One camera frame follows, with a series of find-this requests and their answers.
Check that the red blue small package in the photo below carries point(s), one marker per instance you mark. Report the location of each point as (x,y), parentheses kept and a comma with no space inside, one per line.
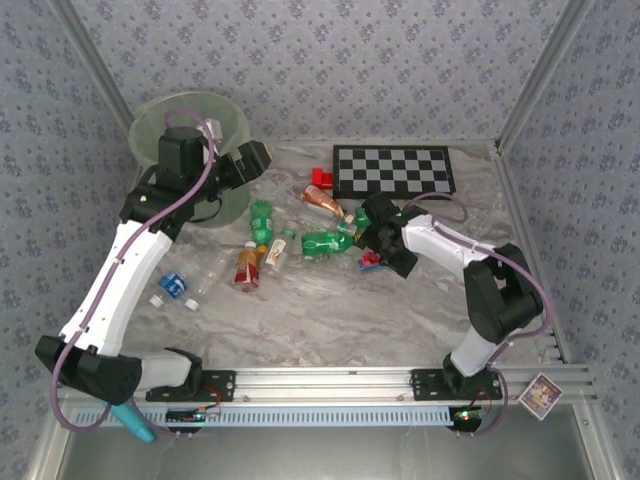
(370,260)

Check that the small bottle green label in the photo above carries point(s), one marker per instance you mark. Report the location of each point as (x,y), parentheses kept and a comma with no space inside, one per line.
(345,226)

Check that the crushed green plastic bottle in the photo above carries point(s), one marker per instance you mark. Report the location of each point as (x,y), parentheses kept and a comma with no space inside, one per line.
(325,244)

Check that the green bottle yellow cap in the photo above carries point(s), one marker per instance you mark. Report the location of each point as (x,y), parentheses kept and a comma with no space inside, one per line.
(261,222)

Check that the orange brown plastic bottle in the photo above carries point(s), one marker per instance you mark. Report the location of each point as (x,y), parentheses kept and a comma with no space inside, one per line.
(322,199)

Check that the white bottle green cap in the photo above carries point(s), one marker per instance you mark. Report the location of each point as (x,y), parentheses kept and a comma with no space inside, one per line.
(277,255)

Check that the red label tea bottle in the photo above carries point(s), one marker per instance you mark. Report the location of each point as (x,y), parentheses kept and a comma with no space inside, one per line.
(246,270)

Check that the clear bottle blue label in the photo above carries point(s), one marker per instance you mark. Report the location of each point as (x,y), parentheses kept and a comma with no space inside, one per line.
(174,286)

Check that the slim clear bottle white cap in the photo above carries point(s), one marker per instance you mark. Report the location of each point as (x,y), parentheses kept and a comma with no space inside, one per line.
(192,303)

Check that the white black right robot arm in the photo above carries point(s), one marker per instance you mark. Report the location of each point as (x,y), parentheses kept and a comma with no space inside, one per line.
(440,240)

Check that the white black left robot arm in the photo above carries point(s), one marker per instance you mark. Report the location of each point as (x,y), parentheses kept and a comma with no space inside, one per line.
(120,280)

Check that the green bin with liner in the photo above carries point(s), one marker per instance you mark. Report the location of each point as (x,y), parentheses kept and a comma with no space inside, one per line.
(235,205)

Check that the black white checkerboard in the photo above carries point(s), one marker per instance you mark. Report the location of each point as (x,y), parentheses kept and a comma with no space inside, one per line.
(395,170)

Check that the red plastic block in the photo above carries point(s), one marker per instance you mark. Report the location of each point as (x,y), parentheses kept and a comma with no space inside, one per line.
(320,177)

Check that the right circuit board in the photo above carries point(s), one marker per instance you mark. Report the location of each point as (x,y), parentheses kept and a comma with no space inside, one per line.
(465,415)

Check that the circuit board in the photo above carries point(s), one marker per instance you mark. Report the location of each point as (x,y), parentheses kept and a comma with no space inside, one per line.
(190,416)
(465,415)

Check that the colourful picture card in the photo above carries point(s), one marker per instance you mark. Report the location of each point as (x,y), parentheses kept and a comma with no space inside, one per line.
(540,395)

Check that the left circuit board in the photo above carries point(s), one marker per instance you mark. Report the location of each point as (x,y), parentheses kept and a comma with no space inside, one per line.
(190,416)

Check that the teal pen-shaped tool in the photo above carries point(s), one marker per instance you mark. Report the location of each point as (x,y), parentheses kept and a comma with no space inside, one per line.
(137,425)

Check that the aluminium frame post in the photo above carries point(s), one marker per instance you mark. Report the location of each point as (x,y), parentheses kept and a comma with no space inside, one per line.
(545,65)
(95,60)

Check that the black right mount plate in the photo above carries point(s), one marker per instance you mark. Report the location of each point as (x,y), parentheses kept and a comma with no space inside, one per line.
(425,382)

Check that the black mount plate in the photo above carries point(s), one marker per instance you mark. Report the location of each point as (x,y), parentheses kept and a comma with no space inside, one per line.
(425,382)
(220,385)

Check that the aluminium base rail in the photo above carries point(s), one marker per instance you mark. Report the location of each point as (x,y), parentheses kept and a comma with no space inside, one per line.
(320,385)

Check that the black left mount plate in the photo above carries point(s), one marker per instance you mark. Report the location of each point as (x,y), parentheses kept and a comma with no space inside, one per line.
(220,385)

